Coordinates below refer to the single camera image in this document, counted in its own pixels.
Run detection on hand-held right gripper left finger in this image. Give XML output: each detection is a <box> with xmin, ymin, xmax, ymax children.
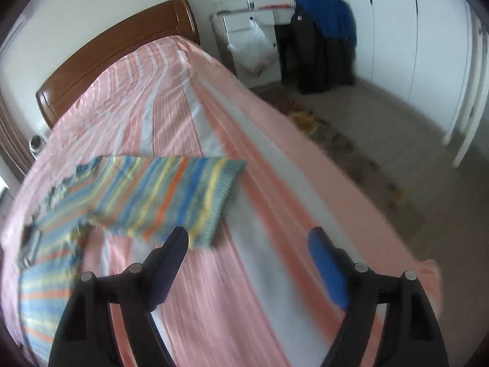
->
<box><xmin>48</xmin><ymin>227</ymin><xmax>189</xmax><ymax>367</ymax></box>

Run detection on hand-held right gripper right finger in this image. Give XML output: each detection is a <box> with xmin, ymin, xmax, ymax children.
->
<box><xmin>308</xmin><ymin>227</ymin><xmax>450</xmax><ymax>367</ymax></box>

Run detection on striped knitted sweater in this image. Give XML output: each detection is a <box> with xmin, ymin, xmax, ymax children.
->
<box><xmin>15</xmin><ymin>155</ymin><xmax>247</xmax><ymax>356</ymax></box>

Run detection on chair with blue black clothes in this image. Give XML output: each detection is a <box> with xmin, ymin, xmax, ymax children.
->
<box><xmin>290</xmin><ymin>4</ymin><xmax>357</xmax><ymax>95</ymax></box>

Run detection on pink striped bed sheet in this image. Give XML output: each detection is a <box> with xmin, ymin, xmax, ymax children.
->
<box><xmin>0</xmin><ymin>35</ymin><xmax>444</xmax><ymax>367</ymax></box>

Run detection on patterned floor rug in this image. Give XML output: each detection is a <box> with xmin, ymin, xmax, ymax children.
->
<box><xmin>252</xmin><ymin>88</ymin><xmax>415</xmax><ymax>209</ymax></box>

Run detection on brown curtain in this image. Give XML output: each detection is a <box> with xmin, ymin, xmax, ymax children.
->
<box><xmin>0</xmin><ymin>95</ymin><xmax>39</xmax><ymax>186</ymax></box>

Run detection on brown wooden headboard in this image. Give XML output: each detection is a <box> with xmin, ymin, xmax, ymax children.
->
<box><xmin>35</xmin><ymin>0</ymin><xmax>201</xmax><ymax>128</ymax></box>

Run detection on white plastic bag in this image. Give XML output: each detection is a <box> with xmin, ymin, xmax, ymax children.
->
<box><xmin>228</xmin><ymin>18</ymin><xmax>278</xmax><ymax>77</ymax></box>

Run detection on white wardrobe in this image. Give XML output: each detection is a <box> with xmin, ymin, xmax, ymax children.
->
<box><xmin>332</xmin><ymin>0</ymin><xmax>489</xmax><ymax>169</ymax></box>

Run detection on white desk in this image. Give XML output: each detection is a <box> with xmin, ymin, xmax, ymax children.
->
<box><xmin>212</xmin><ymin>6</ymin><xmax>296</xmax><ymax>88</ymax></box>

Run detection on blue cloth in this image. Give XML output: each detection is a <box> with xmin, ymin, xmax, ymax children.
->
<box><xmin>295</xmin><ymin>0</ymin><xmax>358</xmax><ymax>45</ymax></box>

